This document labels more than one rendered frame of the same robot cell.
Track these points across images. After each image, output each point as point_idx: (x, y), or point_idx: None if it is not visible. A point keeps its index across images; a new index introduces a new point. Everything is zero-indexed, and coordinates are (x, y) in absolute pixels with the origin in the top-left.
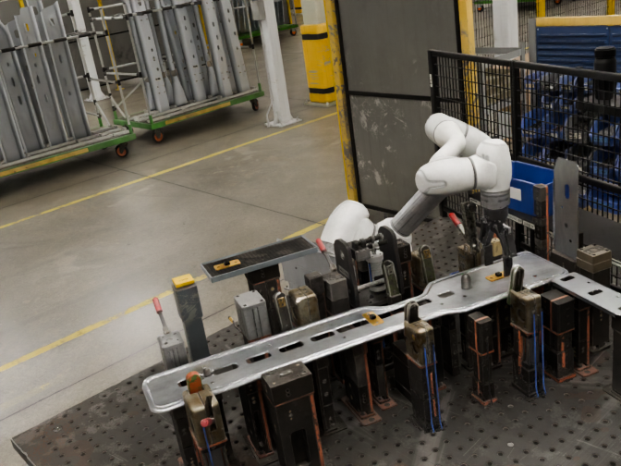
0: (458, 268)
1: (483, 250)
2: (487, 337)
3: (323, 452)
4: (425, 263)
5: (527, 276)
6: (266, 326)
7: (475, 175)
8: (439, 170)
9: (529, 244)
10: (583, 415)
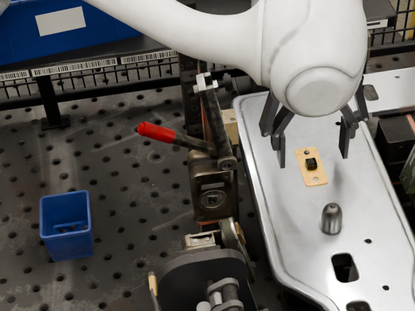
0: (198, 211)
1: (281, 144)
2: None
3: None
4: (244, 253)
5: (335, 133)
6: None
7: (362, 4)
8: (353, 37)
9: (13, 96)
10: None
